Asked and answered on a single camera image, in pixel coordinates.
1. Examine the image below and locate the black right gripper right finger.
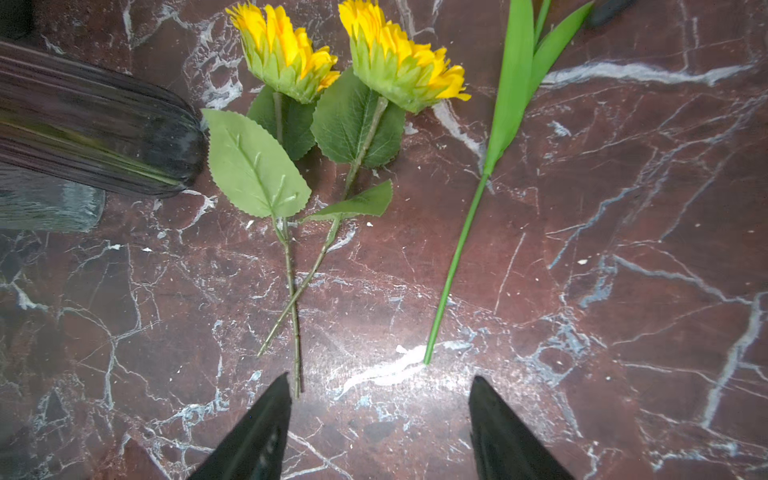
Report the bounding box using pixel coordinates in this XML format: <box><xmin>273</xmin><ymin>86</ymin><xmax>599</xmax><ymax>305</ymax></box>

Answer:
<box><xmin>468</xmin><ymin>375</ymin><xmax>572</xmax><ymax>480</ymax></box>

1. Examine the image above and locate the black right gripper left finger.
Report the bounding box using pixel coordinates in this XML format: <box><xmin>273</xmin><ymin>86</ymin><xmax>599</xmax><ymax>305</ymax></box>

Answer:
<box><xmin>188</xmin><ymin>372</ymin><xmax>292</xmax><ymax>480</ymax></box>

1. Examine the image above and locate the yellow sunflower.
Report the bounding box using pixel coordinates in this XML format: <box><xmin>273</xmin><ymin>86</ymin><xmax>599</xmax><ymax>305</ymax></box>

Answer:
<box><xmin>202</xmin><ymin>1</ymin><xmax>341</xmax><ymax>400</ymax></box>
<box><xmin>257</xmin><ymin>0</ymin><xmax>472</xmax><ymax>358</ymax></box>

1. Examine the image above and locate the yellow tulip flower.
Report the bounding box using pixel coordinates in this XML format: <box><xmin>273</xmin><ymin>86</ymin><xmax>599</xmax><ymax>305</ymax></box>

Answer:
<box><xmin>423</xmin><ymin>0</ymin><xmax>594</xmax><ymax>365</ymax></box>

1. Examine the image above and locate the clear glass vase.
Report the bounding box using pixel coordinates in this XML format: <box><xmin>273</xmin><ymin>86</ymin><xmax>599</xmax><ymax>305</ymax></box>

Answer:
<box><xmin>1</xmin><ymin>163</ymin><xmax>106</xmax><ymax>233</ymax></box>

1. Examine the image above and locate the dark tinted glass vase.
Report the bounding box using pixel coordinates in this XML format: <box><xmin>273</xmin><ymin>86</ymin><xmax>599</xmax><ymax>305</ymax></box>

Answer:
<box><xmin>1</xmin><ymin>41</ymin><xmax>208</xmax><ymax>198</ymax></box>

